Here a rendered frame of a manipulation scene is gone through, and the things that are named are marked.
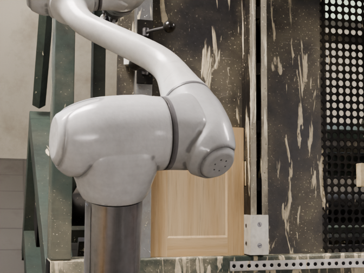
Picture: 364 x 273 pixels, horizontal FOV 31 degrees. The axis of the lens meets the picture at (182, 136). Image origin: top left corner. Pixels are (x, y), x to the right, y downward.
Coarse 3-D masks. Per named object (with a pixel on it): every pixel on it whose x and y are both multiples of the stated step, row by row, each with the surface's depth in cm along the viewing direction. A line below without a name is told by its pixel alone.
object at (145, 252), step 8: (152, 0) 208; (136, 8) 207; (144, 8) 207; (152, 8) 208; (136, 16) 207; (144, 16) 207; (152, 16) 208; (136, 24) 207; (136, 32) 206; (136, 88) 205; (144, 88) 205; (144, 200) 202; (144, 208) 202; (144, 216) 202; (144, 224) 202; (144, 232) 202; (144, 240) 201; (144, 248) 201; (144, 256) 201
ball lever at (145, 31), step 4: (168, 20) 198; (164, 24) 198; (168, 24) 197; (172, 24) 197; (144, 28) 205; (156, 28) 202; (160, 28) 201; (164, 28) 198; (168, 28) 197; (172, 28) 197; (144, 32) 205; (148, 32) 205; (168, 32) 199
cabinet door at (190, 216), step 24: (240, 144) 215; (240, 168) 214; (168, 192) 207; (192, 192) 209; (216, 192) 212; (240, 192) 214; (168, 216) 207; (192, 216) 209; (216, 216) 211; (240, 216) 213; (168, 240) 206; (192, 240) 208; (216, 240) 210; (240, 240) 212
